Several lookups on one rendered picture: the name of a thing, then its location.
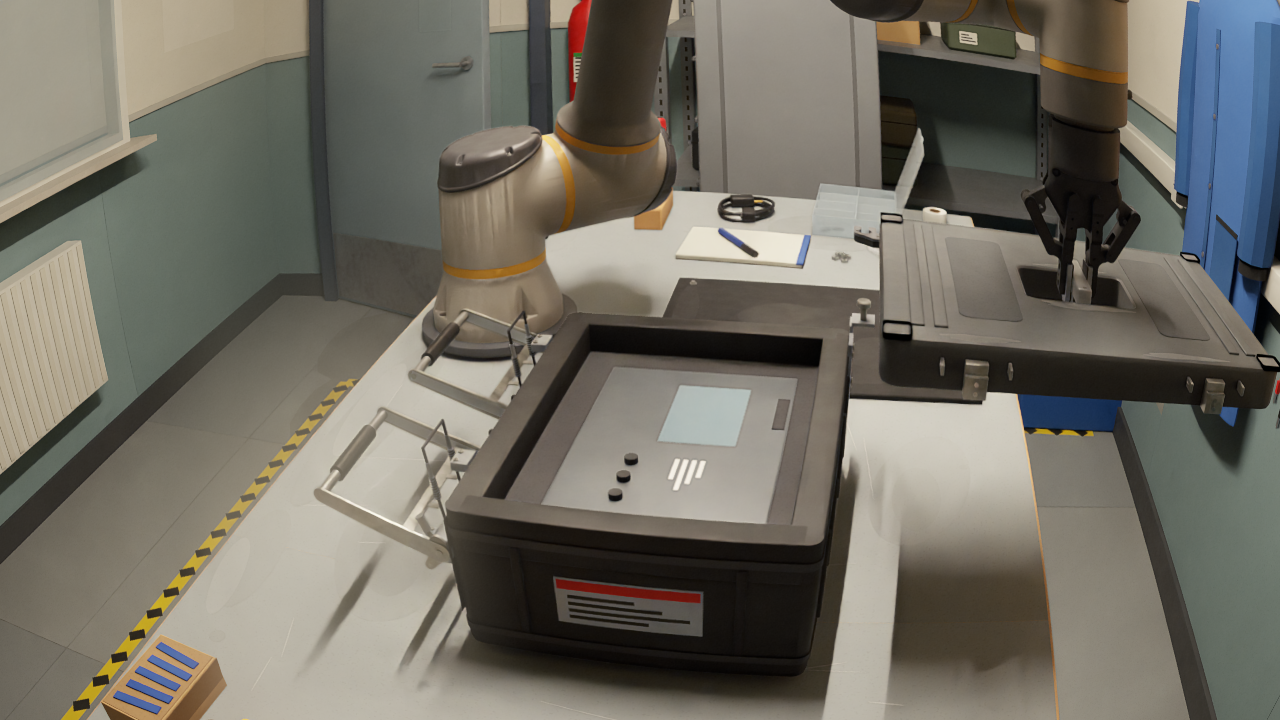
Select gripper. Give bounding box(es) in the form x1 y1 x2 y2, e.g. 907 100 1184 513
1021 120 1142 293

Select dark grey case lid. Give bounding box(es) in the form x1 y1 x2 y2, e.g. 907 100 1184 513
854 211 1280 415

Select silver draw latch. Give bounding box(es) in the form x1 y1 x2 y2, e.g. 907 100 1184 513
408 308 553 420
313 406 479 571

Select dark grey bench mat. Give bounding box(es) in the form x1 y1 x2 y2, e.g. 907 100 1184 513
662 277 1013 405

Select dark grey carry case body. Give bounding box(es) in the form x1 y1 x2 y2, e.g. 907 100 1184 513
444 311 854 678

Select grey metal shelf unit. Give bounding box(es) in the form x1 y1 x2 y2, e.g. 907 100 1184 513
664 0 1073 233

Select blue coat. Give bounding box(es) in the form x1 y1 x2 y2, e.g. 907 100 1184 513
1171 0 1280 430

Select blue bin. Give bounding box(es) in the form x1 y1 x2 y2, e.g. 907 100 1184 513
1018 393 1123 434

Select dark stacked boxes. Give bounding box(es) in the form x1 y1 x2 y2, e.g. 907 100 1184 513
879 96 920 187

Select green box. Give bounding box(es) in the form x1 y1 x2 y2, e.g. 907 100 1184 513
943 20 1019 60

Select clear plastic organizer box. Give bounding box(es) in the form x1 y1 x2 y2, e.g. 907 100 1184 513
809 127 927 244

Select white notebook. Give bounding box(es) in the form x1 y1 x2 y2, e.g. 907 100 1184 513
675 225 812 270

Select grey metal cabinet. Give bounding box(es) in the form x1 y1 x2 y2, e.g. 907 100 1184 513
692 0 884 198

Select red fire extinguisher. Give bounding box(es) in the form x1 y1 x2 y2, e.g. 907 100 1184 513
567 0 594 103

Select grey-blue door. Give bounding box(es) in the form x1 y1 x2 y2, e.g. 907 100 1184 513
307 0 554 302

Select cardboard box with blue stripes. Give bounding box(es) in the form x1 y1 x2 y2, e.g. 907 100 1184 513
101 635 228 720

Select window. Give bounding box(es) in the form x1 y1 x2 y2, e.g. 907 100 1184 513
0 0 159 225

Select white radiator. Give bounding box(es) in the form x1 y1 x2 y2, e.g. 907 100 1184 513
0 239 110 477

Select white wall cable duct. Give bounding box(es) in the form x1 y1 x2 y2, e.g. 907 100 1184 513
1118 96 1183 207

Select black coiled cable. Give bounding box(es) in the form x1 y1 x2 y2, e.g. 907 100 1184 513
716 192 777 225

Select dark round base plate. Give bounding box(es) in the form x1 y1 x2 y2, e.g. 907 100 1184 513
419 294 580 362

